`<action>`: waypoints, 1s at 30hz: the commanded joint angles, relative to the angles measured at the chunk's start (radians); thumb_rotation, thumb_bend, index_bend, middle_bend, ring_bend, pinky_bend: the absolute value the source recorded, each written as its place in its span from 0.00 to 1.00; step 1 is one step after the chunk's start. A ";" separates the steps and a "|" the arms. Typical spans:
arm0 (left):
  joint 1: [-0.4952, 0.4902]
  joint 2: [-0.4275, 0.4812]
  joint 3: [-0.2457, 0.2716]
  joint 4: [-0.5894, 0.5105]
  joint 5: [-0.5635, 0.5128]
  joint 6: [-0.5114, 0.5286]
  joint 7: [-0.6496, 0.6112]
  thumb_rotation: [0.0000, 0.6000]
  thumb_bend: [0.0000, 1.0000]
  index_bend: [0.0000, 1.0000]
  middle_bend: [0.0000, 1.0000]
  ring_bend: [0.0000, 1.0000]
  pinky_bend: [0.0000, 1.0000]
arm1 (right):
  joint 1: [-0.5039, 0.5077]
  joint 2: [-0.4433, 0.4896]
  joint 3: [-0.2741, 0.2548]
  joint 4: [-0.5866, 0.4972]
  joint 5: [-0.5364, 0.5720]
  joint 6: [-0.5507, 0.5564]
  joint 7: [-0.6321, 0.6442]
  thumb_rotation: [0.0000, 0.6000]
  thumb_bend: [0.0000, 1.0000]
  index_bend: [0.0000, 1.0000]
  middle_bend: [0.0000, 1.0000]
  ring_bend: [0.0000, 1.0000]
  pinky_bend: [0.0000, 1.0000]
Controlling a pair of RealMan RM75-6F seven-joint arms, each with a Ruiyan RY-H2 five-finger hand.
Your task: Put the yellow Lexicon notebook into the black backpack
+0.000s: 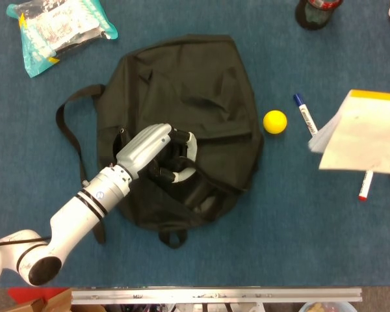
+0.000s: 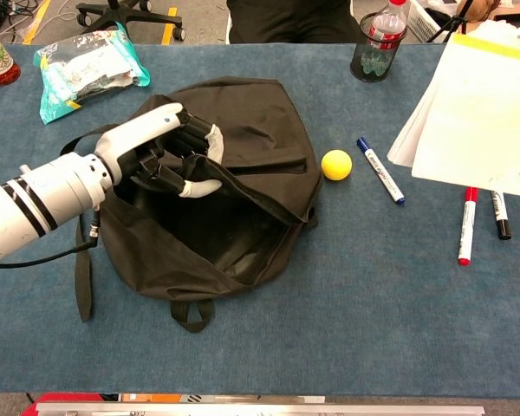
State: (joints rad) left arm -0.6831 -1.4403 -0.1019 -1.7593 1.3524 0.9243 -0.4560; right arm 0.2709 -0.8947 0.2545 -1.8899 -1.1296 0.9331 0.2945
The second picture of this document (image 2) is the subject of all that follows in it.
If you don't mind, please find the seated person in black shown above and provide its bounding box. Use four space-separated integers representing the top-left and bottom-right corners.
225 0 363 45

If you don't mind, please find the clear red-capped plastic bottle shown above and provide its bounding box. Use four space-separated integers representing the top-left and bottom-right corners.
361 0 408 75

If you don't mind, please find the black tripod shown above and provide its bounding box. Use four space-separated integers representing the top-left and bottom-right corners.
425 0 478 43

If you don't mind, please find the white plastic basket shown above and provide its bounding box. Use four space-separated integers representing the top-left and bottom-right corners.
406 0 465 44

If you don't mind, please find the blue felt table cover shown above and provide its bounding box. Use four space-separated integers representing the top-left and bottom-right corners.
0 42 520 396

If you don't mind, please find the black office chair base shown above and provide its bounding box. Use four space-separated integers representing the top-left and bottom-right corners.
75 0 186 42

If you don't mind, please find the red-capped whiteboard marker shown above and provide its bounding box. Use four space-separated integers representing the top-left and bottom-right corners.
457 186 479 267

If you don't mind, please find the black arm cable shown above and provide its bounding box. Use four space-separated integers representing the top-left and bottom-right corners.
0 210 103 270

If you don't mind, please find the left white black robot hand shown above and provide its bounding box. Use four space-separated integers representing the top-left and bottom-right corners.
94 102 224 199

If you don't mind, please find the yellow foam ball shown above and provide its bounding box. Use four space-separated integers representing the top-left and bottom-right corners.
321 149 354 181

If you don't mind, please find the white yellow notebook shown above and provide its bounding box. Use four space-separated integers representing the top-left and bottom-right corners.
387 33 520 200

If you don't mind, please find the red robot base part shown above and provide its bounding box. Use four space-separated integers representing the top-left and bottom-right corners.
25 392 122 416

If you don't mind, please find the black mesh pen cup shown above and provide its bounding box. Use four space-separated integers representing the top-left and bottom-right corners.
349 11 407 83

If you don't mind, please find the black fabric backpack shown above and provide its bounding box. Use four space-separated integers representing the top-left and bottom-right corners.
59 76 326 334

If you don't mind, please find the teal snack bag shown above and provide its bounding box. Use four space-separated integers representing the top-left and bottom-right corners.
33 22 151 126

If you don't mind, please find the black-capped whiteboard marker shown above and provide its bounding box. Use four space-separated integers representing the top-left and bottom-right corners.
490 190 513 240

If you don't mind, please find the blue-capped whiteboard marker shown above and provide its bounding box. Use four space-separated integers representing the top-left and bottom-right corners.
356 137 406 206

